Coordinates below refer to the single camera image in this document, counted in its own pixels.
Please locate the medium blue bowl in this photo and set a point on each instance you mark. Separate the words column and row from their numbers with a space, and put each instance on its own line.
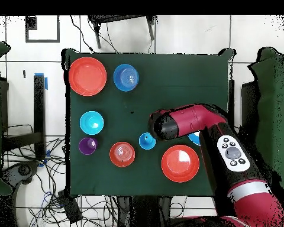
column 126, row 77

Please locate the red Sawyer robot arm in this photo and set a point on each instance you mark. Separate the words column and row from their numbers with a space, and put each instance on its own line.
column 191, row 118

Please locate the blue cup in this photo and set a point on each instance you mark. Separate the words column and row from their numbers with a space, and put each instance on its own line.
column 145, row 143

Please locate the large blue bowl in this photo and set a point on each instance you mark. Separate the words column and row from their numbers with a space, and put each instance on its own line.
column 195, row 139

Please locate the dark green tablecloth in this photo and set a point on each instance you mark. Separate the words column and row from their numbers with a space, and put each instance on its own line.
column 179, row 71

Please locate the large orange bowl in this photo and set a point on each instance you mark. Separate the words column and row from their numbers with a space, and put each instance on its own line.
column 87, row 76
column 179, row 163

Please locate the small orange bowl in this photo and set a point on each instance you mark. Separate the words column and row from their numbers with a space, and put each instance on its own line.
column 122, row 154

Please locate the light blue ribbed bowl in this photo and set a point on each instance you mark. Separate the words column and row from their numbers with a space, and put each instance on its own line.
column 91, row 123

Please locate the purple cup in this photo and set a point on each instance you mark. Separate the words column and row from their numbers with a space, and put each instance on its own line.
column 87, row 146

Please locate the black metal stand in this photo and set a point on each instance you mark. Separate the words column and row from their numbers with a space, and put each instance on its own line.
column 118, row 17

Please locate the blue tape strip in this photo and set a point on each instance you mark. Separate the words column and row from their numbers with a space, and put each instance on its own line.
column 46, row 84

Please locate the black floor box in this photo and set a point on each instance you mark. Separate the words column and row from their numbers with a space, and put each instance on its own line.
column 71, row 208

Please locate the small black floor object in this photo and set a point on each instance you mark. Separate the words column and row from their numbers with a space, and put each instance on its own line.
column 24, row 74

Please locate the black metal frame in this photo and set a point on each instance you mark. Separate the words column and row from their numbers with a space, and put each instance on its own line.
column 39, row 106
column 248, row 106

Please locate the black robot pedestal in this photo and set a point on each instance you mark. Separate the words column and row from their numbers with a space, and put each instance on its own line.
column 144, row 210

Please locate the black square floor frame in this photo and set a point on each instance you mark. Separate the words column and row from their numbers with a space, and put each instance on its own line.
column 42, row 41

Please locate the dark grey pedestal foot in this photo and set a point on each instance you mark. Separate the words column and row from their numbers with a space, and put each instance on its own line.
column 23, row 170

